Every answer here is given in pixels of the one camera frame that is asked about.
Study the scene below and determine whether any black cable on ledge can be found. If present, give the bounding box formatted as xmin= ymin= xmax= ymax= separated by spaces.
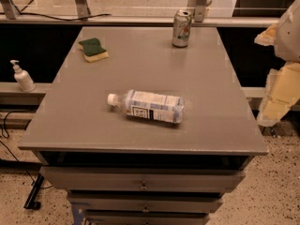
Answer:
xmin=18 ymin=12 xmax=113 ymax=22

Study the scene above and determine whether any clear plastic water bottle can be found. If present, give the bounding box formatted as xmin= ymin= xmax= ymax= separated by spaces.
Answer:
xmin=107 ymin=90 xmax=185 ymax=124

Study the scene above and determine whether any bottom grey drawer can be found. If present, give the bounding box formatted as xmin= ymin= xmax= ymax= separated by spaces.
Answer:
xmin=84 ymin=211 xmax=210 ymax=225

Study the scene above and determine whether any top grey drawer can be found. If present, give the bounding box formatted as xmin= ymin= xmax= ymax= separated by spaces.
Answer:
xmin=40 ymin=167 xmax=245 ymax=193

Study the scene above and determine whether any grey drawer cabinet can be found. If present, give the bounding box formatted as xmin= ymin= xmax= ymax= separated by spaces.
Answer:
xmin=21 ymin=27 xmax=267 ymax=225

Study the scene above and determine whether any green and yellow sponge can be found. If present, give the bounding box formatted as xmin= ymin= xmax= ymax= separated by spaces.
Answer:
xmin=79 ymin=37 xmax=109 ymax=63

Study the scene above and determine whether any black floor bracket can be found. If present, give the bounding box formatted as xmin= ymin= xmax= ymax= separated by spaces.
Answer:
xmin=23 ymin=174 xmax=44 ymax=210

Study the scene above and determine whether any white pump dispenser bottle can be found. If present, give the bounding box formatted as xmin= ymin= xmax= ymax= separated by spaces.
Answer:
xmin=10 ymin=60 xmax=36 ymax=92

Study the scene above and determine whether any middle grey drawer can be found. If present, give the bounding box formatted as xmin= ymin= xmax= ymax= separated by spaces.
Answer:
xmin=67 ymin=193 xmax=223 ymax=213

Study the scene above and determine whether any green soda can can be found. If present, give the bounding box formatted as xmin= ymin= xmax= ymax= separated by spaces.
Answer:
xmin=172 ymin=9 xmax=192 ymax=48

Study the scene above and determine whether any grey drawer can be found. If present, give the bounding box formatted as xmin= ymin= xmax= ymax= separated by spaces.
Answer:
xmin=84 ymin=211 xmax=210 ymax=225
xmin=67 ymin=193 xmax=223 ymax=213
xmin=40 ymin=167 xmax=245 ymax=193

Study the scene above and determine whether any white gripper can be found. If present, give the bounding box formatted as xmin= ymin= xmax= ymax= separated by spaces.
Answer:
xmin=254 ymin=0 xmax=300 ymax=127

